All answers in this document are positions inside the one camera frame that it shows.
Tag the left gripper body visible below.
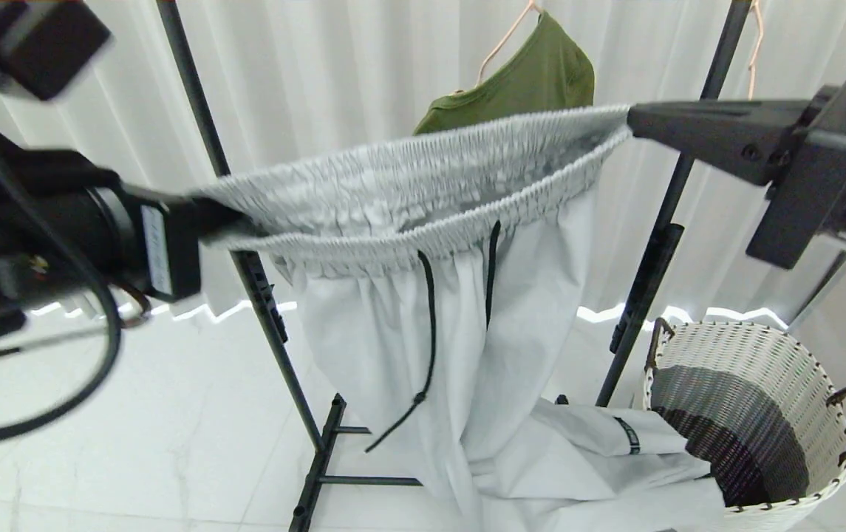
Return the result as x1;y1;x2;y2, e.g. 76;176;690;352
0;151;202;311

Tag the pale grey garment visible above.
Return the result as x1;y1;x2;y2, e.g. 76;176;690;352
190;103;726;532

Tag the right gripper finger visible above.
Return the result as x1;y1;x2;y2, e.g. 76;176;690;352
627;100;811;185

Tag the black cable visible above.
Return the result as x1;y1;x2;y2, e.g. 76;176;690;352
0;66;123;449

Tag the black clothes rack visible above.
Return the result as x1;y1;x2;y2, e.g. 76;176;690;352
155;0;756;532

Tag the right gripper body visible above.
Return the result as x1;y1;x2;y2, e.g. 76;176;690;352
746;58;846;270

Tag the green long-sleeved shirt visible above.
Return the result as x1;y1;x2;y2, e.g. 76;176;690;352
413;11;595;136

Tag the pink clothes hanger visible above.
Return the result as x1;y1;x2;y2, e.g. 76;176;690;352
476;0;542;86
746;0;765;100

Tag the white laundry basket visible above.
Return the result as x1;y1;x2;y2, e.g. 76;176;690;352
643;318;846;532

